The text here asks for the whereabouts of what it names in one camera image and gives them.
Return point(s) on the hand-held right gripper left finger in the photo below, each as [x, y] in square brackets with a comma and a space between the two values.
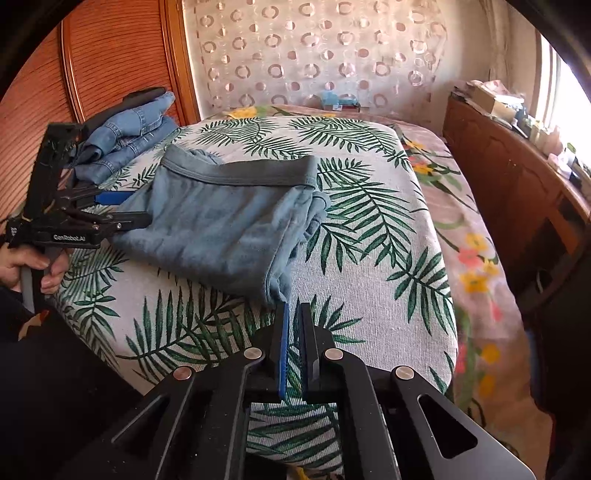
[284, 350]

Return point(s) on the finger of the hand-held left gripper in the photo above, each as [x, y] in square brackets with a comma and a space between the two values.
[113, 198]
[131, 220]

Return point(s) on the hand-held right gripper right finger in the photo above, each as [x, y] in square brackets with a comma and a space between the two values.
[307, 360]

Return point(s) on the blue-grey pants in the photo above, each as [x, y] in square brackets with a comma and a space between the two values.
[207, 221]

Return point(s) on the person's left hand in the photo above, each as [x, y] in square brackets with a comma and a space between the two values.
[11, 267]

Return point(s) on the blue denim jeans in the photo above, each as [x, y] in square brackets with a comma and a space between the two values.
[120, 134]

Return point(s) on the palm leaf print blanket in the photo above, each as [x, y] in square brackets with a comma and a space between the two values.
[369, 277]

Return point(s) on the wooden wardrobe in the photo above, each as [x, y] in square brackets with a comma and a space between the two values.
[115, 55]

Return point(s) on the person's dark clothing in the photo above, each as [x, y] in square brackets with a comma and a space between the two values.
[46, 392]

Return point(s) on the floral bedsheet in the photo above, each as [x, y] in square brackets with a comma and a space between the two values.
[466, 221]

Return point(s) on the dark wooden chair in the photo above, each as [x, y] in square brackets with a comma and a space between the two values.
[563, 346]

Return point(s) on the wooden cabinet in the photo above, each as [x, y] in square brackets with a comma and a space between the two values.
[498, 166]

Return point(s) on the large cardboard box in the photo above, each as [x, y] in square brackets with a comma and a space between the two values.
[485, 97]

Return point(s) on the pink white plastic bag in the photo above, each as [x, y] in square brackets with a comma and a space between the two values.
[491, 84]

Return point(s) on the beige window curtain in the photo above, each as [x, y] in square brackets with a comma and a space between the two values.
[503, 55]

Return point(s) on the window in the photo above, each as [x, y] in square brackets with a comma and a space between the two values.
[568, 106]

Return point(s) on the circle patterned wall cloth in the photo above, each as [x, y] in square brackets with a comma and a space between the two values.
[277, 46]

